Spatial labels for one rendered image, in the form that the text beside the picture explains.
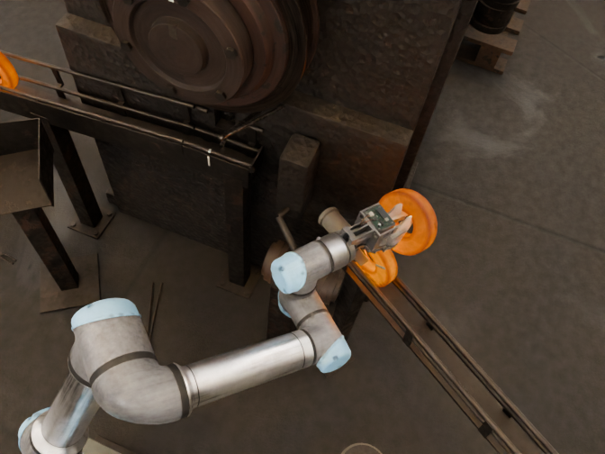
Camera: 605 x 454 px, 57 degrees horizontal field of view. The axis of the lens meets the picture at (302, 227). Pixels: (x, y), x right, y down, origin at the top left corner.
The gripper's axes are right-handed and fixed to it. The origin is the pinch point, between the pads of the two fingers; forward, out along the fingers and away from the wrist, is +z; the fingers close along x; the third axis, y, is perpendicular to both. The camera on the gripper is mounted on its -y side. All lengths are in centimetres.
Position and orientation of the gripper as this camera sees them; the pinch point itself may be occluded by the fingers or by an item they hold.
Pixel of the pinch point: (408, 217)
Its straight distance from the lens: 129.8
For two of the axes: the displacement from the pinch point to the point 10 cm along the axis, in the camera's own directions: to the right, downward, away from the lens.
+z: 8.3, -3.8, 4.2
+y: 1.7, -5.4, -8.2
